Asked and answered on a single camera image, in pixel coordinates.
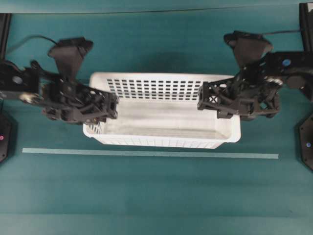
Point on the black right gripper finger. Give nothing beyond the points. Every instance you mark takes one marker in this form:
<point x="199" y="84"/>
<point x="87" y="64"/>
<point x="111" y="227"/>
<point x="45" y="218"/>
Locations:
<point x="212" y="95"/>

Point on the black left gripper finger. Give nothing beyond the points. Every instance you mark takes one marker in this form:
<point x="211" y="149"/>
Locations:
<point x="99" y="106"/>

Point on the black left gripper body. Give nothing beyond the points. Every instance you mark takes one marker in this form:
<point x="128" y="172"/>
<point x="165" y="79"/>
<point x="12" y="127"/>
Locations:
<point x="72" y="103"/>

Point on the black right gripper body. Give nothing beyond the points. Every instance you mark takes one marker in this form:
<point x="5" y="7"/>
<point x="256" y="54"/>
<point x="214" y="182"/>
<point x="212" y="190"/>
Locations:
<point x="248" y="99"/>

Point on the white perforated plastic basket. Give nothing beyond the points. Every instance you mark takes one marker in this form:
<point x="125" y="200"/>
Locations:
<point x="160" y="110"/>

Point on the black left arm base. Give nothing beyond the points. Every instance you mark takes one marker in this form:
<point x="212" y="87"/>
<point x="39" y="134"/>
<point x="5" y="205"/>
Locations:
<point x="8" y="136"/>

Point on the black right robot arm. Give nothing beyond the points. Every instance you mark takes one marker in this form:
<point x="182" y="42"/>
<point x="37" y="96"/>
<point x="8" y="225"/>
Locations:
<point x="294" y="69"/>

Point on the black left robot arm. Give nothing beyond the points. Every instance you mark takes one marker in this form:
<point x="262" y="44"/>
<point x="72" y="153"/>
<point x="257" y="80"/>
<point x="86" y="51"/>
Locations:
<point x="26" y="84"/>

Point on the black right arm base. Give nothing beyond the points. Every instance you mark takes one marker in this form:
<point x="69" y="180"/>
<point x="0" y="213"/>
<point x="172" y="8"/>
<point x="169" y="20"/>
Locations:
<point x="304" y="142"/>

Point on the light green tape strip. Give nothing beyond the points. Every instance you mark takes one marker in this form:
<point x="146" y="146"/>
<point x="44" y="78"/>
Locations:
<point x="150" y="153"/>

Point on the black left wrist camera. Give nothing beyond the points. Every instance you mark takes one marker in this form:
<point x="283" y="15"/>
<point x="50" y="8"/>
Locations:
<point x="69" y="54"/>

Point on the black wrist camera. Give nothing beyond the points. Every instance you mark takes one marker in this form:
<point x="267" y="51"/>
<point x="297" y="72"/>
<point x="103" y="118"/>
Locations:
<point x="247" y="47"/>
<point x="69" y="54"/>

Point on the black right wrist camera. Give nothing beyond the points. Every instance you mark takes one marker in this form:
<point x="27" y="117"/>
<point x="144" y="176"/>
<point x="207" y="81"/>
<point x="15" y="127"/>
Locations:
<point x="247" y="47"/>

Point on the black right frame rail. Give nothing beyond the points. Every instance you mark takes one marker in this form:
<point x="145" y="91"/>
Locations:
<point x="306" y="25"/>

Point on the black frame rail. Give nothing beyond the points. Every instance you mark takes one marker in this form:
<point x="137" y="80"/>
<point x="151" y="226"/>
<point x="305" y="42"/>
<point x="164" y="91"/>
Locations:
<point x="5" y="19"/>
<point x="306" y="25"/>

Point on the black left frame rail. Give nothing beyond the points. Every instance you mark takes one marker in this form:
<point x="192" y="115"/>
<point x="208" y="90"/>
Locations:
<point x="5" y="19"/>

